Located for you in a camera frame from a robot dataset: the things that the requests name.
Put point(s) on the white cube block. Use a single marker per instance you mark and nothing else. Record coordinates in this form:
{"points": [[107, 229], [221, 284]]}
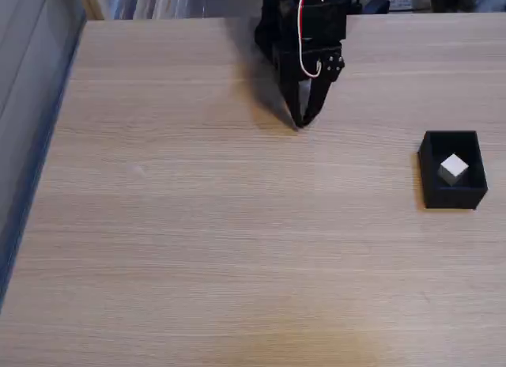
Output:
{"points": [[454, 169]]}

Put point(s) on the black open box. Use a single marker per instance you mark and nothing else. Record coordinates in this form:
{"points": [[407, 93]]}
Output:
{"points": [[452, 197]]}

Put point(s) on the dark blue object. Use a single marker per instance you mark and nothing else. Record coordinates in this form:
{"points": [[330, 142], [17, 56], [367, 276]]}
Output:
{"points": [[375, 6]]}

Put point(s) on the white stacked panels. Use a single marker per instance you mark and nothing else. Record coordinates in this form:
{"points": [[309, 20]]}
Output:
{"points": [[166, 3]]}

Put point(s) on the blue cloth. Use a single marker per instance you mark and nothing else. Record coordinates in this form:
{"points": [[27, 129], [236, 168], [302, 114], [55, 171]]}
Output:
{"points": [[492, 1]]}

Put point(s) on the wooden beam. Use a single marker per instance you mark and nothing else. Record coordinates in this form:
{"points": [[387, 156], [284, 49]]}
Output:
{"points": [[90, 3]]}

